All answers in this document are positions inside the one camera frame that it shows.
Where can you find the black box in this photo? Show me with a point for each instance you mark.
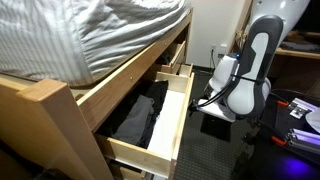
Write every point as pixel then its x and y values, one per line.
pixel 215 130

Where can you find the black monitor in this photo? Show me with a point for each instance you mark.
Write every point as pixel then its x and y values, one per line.
pixel 311 16

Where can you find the round metal bed bolt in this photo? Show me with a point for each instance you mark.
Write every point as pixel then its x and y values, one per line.
pixel 131 79

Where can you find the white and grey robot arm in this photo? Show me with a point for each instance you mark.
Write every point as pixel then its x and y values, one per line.
pixel 253 96

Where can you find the black robot cart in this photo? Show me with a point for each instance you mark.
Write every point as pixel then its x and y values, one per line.
pixel 283 166

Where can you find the small white wall outlet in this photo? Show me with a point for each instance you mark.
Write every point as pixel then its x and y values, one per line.
pixel 213 47

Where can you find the black garment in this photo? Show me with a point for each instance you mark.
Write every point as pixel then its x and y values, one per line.
pixel 159 93

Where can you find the grey garment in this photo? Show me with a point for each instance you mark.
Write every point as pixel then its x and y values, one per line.
pixel 135 121

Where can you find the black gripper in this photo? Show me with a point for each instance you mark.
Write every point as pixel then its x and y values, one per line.
pixel 197 107

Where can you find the white wall plate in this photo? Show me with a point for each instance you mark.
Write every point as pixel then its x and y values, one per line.
pixel 222 50

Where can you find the light wooden bed frame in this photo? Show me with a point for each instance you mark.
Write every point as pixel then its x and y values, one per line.
pixel 50 116

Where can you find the mattress with grey striped sheet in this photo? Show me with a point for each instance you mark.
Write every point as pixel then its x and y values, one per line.
pixel 83 33

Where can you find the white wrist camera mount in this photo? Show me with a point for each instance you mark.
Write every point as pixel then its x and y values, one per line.
pixel 216 111

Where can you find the silver aluminium extrusion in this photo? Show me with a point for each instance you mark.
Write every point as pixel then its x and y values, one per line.
pixel 306 138
pixel 305 105

